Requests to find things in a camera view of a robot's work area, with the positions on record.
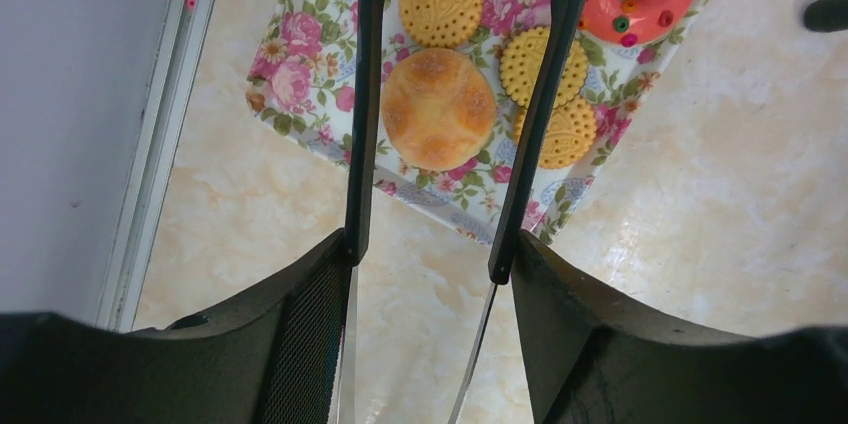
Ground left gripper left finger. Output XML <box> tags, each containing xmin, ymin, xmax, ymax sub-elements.
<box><xmin>1</xmin><ymin>231</ymin><xmax>351</xmax><ymax>423</ymax></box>

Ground black metal tongs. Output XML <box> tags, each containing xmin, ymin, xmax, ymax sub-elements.
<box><xmin>343</xmin><ymin>0</ymin><xmax>586</xmax><ymax>422</ymax></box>

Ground round golden bun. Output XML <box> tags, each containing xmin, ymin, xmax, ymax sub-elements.
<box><xmin>380</xmin><ymin>48</ymin><xmax>497</xmax><ymax>172</ymax></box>

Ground yellow round biscuit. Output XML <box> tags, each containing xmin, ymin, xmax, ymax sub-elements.
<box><xmin>399</xmin><ymin>0</ymin><xmax>483</xmax><ymax>48</ymax></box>
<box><xmin>538</xmin><ymin>96</ymin><xmax>597</xmax><ymax>170</ymax></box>
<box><xmin>499</xmin><ymin>26</ymin><xmax>589</xmax><ymax>109</ymax></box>

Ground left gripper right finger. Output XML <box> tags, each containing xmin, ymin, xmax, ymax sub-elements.
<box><xmin>512</xmin><ymin>233</ymin><xmax>847</xmax><ymax>423</ymax></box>

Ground blue tripod stand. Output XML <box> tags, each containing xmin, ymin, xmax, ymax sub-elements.
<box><xmin>802</xmin><ymin>0</ymin><xmax>848</xmax><ymax>33</ymax></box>

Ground floral serving tray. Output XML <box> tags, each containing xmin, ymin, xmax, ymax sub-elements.
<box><xmin>246</xmin><ymin>0</ymin><xmax>709</xmax><ymax>244</ymax></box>

